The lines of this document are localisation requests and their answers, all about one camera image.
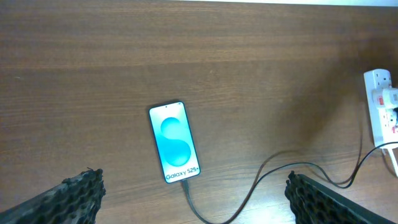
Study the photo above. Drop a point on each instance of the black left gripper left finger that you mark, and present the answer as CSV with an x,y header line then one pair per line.
x,y
75,200

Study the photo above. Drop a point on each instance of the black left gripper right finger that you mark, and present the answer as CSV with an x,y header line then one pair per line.
x,y
314,203

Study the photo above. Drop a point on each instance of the blue Samsung smartphone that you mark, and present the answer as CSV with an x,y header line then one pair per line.
x,y
174,142

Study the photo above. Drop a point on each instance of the white charger plug adapter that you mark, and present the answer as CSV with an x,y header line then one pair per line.
x,y
385,98

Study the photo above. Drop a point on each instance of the white power strip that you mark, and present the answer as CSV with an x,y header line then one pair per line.
x,y
383,121

